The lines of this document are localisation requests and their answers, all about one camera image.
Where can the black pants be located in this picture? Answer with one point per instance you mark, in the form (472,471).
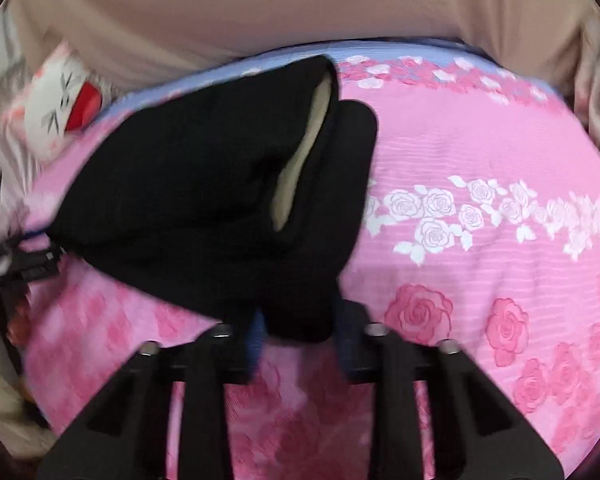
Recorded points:
(180,185)

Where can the white satin curtain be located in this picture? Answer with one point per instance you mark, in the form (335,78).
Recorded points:
(2,125)

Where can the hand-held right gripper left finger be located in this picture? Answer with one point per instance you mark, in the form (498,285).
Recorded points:
(254,342)

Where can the cat face pillow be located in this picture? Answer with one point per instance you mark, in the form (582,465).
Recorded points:
(55,105)

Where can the pink rose print bedsheet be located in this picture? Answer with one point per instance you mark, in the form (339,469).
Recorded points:
(480,135)

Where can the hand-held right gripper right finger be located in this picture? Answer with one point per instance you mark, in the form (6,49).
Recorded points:
(344,355)

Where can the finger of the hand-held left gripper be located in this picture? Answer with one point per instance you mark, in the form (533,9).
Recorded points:
(30,262)

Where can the beige cloth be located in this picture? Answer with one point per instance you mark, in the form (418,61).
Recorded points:
(290,5)

